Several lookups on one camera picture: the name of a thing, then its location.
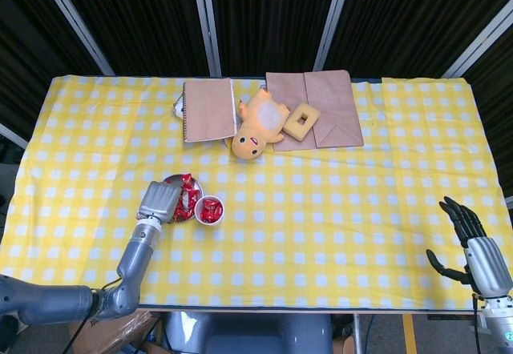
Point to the red candy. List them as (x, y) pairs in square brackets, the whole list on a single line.
[(204, 211), (183, 212), (187, 180), (190, 197), (210, 218), (207, 204), (216, 209)]

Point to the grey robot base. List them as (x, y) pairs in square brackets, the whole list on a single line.
[(248, 334)]

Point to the yellow square sponge with hole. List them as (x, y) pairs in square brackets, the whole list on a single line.
[(294, 127)]

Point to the orange plush toy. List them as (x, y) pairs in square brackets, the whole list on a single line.
[(248, 142)]

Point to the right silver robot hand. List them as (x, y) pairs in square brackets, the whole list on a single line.
[(489, 266)]

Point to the silver partition post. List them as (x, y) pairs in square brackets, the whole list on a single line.
[(74, 21), (332, 17), (206, 21), (12, 135), (481, 39)]

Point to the black partition panel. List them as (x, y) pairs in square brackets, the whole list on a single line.
[(32, 49), (140, 17), (272, 17), (409, 17), (497, 109)]

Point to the small white gadget with keyring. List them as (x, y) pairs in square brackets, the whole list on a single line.
[(177, 107)]

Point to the yellow white checked tablecloth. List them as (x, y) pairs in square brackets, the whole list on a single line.
[(300, 230)]

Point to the silver metal plate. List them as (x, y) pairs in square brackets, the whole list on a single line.
[(172, 178)]

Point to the brown paper bag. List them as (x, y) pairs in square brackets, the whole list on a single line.
[(284, 89), (336, 101)]

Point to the white paper cup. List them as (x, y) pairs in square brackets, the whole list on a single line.
[(209, 197)]

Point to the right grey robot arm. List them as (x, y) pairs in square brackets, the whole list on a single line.
[(499, 326)]

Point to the brown spiral notebook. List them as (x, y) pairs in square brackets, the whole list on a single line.
[(208, 109)]

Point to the brown cardboard box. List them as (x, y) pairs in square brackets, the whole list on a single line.
[(128, 330)]

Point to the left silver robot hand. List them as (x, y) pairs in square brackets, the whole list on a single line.
[(160, 202)]

